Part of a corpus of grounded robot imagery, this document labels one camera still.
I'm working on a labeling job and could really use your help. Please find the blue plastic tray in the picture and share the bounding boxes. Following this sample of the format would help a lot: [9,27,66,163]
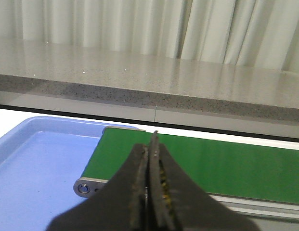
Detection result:
[0,116,138,231]

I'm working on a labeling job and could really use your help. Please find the white pleated curtain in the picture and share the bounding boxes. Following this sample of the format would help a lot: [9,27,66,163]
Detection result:
[0,0,299,73]

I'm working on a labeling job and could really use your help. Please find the aluminium conveyor frame rail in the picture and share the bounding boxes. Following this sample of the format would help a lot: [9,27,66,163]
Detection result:
[74,126,299,222]

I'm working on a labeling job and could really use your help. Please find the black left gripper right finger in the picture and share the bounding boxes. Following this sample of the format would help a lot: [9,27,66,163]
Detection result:
[148,132,259,231]

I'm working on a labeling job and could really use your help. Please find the grey speckled stone counter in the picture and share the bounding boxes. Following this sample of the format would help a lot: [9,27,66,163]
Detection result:
[0,37,299,121]

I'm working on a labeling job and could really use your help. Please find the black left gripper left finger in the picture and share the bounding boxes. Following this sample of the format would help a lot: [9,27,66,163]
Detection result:
[47,144,148,231]

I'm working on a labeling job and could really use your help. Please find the green conveyor belt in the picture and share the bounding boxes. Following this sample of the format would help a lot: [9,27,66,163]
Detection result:
[82,128,299,204]

